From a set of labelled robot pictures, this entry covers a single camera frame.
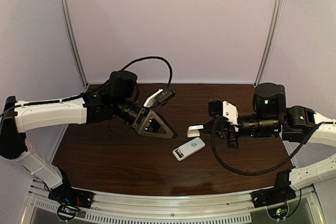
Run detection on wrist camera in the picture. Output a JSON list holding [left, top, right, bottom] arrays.
[[143, 89, 175, 109], [207, 100, 239, 132]]

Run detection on white battery cover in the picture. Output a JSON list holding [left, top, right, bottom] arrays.
[[186, 125, 204, 138]]

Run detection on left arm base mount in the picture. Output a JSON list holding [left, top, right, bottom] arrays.
[[44, 169, 94, 223]]

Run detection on right aluminium frame post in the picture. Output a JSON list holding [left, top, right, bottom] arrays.
[[254, 0, 284, 87]]

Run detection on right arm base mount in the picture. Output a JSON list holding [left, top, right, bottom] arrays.
[[251, 170, 296, 221]]

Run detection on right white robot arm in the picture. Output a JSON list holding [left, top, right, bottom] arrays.
[[187, 82, 335, 176]]

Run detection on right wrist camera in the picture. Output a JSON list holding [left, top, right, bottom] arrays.
[[207, 100, 239, 132]]

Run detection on black camera cable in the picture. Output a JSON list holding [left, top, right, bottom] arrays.
[[211, 119, 336, 176], [0, 56, 174, 117]]

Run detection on white remote control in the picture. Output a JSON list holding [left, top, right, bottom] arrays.
[[172, 137, 206, 161]]

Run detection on right black camera cable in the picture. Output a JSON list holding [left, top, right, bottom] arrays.
[[211, 119, 336, 176]]

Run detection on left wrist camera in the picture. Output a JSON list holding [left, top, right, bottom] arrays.
[[143, 89, 175, 109]]

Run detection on front aluminium rail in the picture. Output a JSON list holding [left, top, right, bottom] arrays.
[[18, 179, 327, 223]]

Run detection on aluminium frame post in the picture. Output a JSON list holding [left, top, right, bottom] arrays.
[[60, 0, 88, 88], [254, 0, 284, 87]]

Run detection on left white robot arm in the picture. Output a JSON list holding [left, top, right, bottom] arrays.
[[1, 70, 177, 191]]

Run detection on left aluminium frame post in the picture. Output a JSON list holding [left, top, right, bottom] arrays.
[[60, 0, 88, 88]]

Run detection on left black camera cable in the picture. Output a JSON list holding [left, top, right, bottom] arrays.
[[0, 56, 174, 117]]

